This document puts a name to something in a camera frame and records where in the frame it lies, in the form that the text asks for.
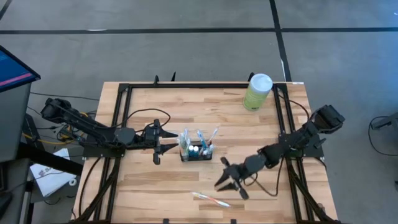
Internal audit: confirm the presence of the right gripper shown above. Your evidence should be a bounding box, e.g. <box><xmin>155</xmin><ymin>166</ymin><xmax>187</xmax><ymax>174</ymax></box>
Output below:
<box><xmin>213</xmin><ymin>157</ymin><xmax>250</xmax><ymax>200</ymax></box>

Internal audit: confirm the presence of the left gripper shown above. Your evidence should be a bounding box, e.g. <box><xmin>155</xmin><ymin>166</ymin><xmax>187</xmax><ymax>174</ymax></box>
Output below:
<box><xmin>135</xmin><ymin>118</ymin><xmax>180</xmax><ymax>166</ymax></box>

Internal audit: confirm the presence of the green disinfecting wipes canister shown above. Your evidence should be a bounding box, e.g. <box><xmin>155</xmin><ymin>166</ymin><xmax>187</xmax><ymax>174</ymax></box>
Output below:
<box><xmin>243</xmin><ymin>73</ymin><xmax>274</xmax><ymax>112</ymax></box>

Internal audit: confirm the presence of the black support beam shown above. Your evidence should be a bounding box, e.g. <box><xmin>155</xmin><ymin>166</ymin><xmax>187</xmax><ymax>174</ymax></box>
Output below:
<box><xmin>17</xmin><ymin>141</ymin><xmax>84</xmax><ymax>177</ymax></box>

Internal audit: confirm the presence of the white printed paper sheet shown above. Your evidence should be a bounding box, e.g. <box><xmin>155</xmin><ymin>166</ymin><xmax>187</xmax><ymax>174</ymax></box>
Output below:
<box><xmin>29</xmin><ymin>147</ymin><xmax>78</xmax><ymax>198</ymax></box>

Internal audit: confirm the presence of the computer monitor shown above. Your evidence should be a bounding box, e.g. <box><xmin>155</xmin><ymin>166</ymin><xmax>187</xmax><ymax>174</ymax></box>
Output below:
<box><xmin>0</xmin><ymin>45</ymin><xmax>42</xmax><ymax>93</ymax></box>

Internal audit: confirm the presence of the grey chair base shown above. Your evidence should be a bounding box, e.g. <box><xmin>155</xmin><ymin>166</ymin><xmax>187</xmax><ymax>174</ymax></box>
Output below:
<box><xmin>371</xmin><ymin>111</ymin><xmax>398</xmax><ymax>130</ymax></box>

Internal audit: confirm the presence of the black wire caddy basket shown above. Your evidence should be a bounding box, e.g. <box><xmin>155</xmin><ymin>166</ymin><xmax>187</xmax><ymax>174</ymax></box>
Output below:
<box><xmin>179</xmin><ymin>141</ymin><xmax>213</xmax><ymax>162</ymax></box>

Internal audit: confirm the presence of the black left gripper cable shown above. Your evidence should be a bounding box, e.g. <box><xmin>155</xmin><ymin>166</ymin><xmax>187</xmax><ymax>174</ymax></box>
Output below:
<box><xmin>116</xmin><ymin>108</ymin><xmax>172</xmax><ymax>134</ymax></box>

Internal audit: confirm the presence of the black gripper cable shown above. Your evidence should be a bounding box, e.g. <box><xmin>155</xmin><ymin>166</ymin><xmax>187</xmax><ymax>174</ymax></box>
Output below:
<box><xmin>116</xmin><ymin>108</ymin><xmax>172</xmax><ymax>134</ymax></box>
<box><xmin>241</xmin><ymin>157</ymin><xmax>284</xmax><ymax>197</ymax></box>

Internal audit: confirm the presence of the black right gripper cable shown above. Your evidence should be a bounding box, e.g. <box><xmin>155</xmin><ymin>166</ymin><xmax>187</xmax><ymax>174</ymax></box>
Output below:
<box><xmin>241</xmin><ymin>157</ymin><xmax>284</xmax><ymax>197</ymax></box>

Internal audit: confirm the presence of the black aluminium table frame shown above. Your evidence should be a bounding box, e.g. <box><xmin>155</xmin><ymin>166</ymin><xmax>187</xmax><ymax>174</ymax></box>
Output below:
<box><xmin>72</xmin><ymin>81</ymin><xmax>340</xmax><ymax>224</ymax></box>

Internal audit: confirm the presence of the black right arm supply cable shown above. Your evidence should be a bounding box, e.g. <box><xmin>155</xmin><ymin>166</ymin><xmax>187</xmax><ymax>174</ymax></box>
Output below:
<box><xmin>275</xmin><ymin>92</ymin><xmax>312</xmax><ymax>121</ymax></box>

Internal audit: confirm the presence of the black left base cable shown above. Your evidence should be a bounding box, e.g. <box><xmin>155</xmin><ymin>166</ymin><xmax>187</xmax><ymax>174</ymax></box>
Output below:
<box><xmin>77</xmin><ymin>157</ymin><xmax>103</xmax><ymax>218</ymax></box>

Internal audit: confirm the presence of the thin black floor cable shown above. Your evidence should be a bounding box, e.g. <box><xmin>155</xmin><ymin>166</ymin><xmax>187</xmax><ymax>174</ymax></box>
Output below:
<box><xmin>29</xmin><ymin>91</ymin><xmax>100</xmax><ymax>102</ymax></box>

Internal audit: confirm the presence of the yellow cable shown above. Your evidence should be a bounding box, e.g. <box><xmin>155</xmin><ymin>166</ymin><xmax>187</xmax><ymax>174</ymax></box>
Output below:
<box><xmin>22</xmin><ymin>111</ymin><xmax>90</xmax><ymax>146</ymax></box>

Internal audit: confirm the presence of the black floor cable loop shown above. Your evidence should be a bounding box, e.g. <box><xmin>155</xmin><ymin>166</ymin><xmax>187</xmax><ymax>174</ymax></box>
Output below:
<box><xmin>368</xmin><ymin>115</ymin><xmax>398</xmax><ymax>156</ymax></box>

